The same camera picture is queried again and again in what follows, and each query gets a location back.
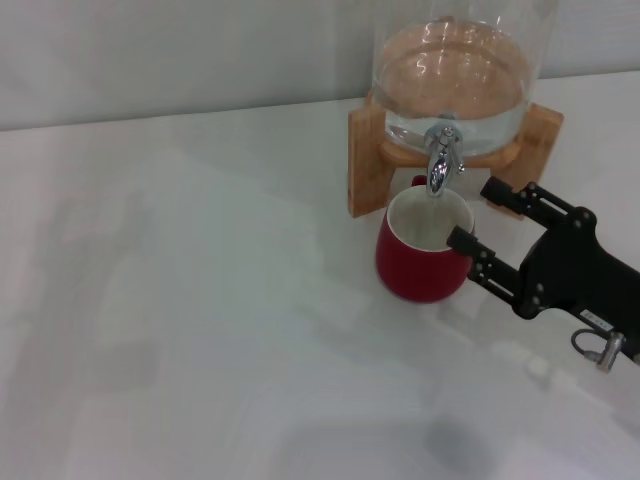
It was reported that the red ceramic cup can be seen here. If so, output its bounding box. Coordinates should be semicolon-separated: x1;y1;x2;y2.
374;174;476;305

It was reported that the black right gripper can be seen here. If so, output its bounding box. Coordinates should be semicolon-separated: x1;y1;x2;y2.
446;175;640;362

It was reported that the glass water dispenser jar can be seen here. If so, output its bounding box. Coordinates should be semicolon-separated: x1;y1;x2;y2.
368;0;560;160

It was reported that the wooden dispenser stand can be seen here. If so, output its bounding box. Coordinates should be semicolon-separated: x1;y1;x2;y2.
347;92;565;220

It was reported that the chrome faucet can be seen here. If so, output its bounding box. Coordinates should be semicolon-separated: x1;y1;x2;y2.
423;113;466;199

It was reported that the gray cable with metal connector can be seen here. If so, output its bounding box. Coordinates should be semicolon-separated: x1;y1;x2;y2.
571;328;627;372

